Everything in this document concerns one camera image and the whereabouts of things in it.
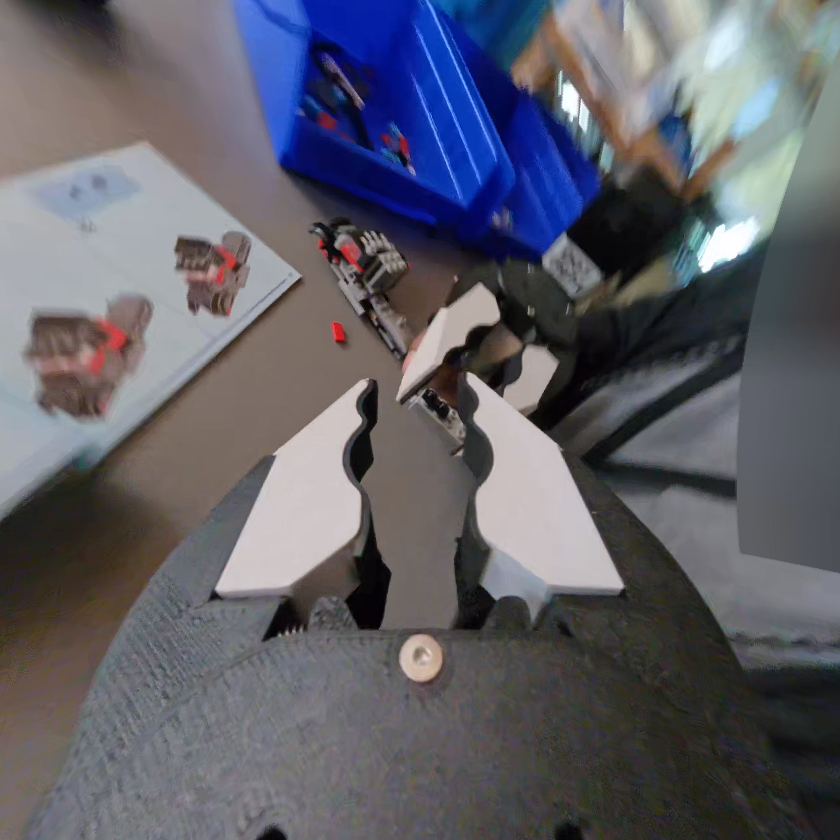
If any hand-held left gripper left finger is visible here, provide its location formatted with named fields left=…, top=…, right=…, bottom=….
left=214, top=378, right=380, bottom=601

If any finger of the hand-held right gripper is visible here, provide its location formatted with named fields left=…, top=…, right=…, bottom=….
left=502, top=344, right=560, bottom=416
left=395, top=282, right=504, bottom=405

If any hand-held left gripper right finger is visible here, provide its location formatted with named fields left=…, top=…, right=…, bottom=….
left=457, top=372, right=626, bottom=624

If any light grey brick plate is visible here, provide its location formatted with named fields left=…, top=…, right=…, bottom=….
left=408, top=386, right=469, bottom=456

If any toy brick truck model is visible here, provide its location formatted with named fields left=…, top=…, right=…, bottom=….
left=308, top=218, right=422, bottom=362

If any grey-brown desk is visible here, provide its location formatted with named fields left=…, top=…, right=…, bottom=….
left=0, top=0, right=526, bottom=840

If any blue plastic bin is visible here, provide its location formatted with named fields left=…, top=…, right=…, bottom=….
left=234, top=0, right=602, bottom=263

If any pile of loose bricks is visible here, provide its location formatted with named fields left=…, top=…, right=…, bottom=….
left=295, top=42, right=419, bottom=177

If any brick instruction booklet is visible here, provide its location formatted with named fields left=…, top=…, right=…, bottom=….
left=0, top=141, right=303, bottom=521

